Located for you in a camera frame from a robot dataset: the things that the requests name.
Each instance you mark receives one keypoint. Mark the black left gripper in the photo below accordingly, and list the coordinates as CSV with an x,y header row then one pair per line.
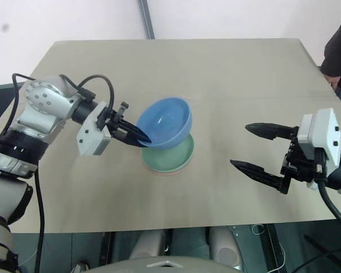
x,y
113,125

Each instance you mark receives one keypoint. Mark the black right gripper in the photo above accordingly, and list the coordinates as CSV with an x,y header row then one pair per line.
x,y
297,165

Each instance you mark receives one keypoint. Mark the blue bowl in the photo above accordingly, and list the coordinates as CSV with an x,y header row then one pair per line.
x,y
173,128

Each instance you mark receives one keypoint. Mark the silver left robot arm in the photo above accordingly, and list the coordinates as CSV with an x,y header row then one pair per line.
x,y
42,105

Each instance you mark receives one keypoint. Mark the pink bowl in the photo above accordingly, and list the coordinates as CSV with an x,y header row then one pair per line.
x,y
159,172

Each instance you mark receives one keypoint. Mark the green bowl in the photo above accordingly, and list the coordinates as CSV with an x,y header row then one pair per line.
x,y
173,157

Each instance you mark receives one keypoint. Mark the person's bare hand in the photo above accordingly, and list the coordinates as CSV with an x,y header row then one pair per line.
x,y
334,82

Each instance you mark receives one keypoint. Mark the grey rounded robot leg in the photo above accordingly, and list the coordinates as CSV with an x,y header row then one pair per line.
x,y
150,241
226,244

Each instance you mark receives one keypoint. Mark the grey ribbed pole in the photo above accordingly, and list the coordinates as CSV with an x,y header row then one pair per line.
x,y
147,20

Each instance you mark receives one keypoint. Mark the grey robot torso dome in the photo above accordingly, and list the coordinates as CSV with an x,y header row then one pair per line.
x,y
164,266

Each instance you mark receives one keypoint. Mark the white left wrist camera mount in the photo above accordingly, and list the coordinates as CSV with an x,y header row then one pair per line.
x,y
91,139

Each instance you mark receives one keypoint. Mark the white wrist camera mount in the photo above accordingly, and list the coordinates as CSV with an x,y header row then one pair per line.
x,y
321,133
91,139

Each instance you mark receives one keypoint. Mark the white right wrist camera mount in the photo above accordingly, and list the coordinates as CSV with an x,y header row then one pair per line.
x,y
321,133

